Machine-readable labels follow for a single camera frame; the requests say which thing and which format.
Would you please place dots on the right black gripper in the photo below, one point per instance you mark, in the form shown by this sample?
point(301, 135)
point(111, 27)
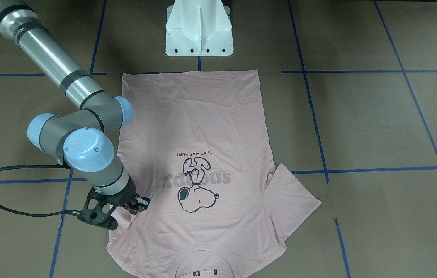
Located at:
point(122, 197)

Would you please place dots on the pink Snoopy t-shirt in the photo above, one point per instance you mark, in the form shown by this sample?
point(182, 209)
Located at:
point(199, 149)

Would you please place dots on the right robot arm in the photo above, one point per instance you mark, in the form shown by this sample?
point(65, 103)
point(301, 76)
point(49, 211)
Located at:
point(106, 37)

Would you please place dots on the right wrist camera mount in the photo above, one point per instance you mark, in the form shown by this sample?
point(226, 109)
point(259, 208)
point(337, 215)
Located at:
point(97, 211)

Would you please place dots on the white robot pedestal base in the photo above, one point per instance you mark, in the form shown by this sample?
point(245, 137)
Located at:
point(198, 28)

